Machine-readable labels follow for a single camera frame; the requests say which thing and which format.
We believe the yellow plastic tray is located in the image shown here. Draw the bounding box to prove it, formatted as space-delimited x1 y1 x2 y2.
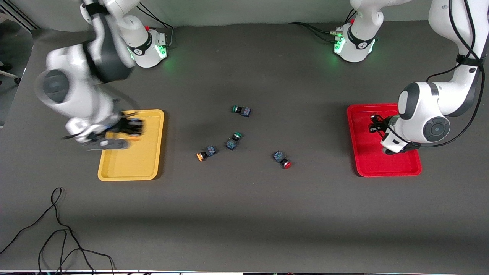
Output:
97 109 165 181

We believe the dark frame rail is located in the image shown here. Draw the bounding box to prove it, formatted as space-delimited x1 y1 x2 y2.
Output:
0 8 39 31

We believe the black stand foot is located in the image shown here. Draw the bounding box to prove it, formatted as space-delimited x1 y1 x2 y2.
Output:
0 61 21 85

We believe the red plastic tray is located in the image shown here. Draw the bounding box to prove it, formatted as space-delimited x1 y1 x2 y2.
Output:
347 103 423 178

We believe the black base cable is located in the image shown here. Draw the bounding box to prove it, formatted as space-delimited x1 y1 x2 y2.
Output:
288 22 338 42
137 3 175 49

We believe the thin black loose cable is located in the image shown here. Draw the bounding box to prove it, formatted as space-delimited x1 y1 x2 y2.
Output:
0 187 116 275

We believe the black left base cable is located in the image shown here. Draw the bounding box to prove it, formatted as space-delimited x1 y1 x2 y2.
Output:
288 22 338 42

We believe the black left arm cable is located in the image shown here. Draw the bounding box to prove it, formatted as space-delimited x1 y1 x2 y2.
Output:
376 0 486 147

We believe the black right base cable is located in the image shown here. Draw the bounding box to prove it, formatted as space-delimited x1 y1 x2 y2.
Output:
137 3 175 49

